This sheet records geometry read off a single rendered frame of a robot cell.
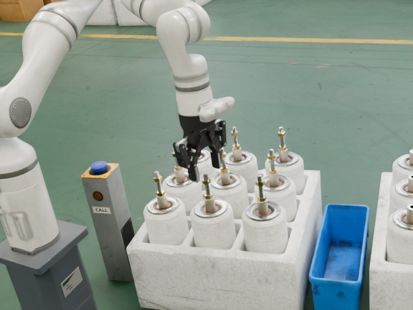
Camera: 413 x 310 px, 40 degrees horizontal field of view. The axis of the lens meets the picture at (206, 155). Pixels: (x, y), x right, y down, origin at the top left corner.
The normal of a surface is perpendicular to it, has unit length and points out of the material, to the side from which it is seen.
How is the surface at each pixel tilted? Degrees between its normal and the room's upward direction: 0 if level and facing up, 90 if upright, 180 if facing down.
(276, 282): 90
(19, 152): 19
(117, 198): 90
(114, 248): 90
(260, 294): 90
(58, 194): 0
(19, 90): 69
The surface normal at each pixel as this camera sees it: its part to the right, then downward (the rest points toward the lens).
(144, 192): -0.14, -0.88
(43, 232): 0.63, 0.28
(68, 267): 0.88, 0.12
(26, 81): 0.78, -0.22
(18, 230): -0.49, 0.45
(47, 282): 0.26, 0.40
